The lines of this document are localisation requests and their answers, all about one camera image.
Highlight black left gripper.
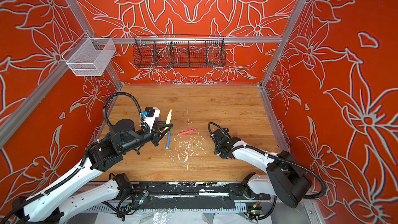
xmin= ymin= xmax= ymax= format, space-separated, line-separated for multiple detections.
xmin=123 ymin=119 xmax=173 ymax=153

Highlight yellow marker pen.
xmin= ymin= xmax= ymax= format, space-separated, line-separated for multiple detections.
xmin=166 ymin=110 xmax=172 ymax=124

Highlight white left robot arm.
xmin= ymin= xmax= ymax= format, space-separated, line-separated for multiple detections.
xmin=1 ymin=117 xmax=173 ymax=224

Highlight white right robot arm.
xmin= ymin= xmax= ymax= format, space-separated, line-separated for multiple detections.
xmin=210 ymin=129 xmax=313 ymax=208

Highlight blue marker pen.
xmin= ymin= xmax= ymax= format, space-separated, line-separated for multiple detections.
xmin=166 ymin=131 xmax=171 ymax=150

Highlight pink marker pen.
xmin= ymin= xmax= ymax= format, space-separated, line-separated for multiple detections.
xmin=178 ymin=129 xmax=197 ymax=136

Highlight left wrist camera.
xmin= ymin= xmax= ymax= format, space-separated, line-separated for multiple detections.
xmin=140 ymin=106 xmax=160 ymax=133

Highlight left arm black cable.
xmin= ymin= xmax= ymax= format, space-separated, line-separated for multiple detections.
xmin=103 ymin=92 xmax=143 ymax=128

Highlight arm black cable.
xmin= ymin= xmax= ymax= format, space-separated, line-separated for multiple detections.
xmin=207 ymin=122 xmax=327 ymax=200
xmin=103 ymin=92 xmax=143 ymax=128

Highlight aluminium right floor rail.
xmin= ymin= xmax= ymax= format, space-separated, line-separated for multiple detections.
xmin=257 ymin=85 xmax=290 ymax=152

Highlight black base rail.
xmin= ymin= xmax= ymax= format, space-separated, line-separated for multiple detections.
xmin=102 ymin=181 xmax=258 ymax=214

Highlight black wire basket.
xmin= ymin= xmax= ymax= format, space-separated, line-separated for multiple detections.
xmin=133 ymin=34 xmax=227 ymax=68

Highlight white wire basket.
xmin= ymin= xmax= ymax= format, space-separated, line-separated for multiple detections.
xmin=62 ymin=38 xmax=116 ymax=77

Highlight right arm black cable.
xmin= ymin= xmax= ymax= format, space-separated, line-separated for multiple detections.
xmin=207 ymin=122 xmax=327 ymax=200

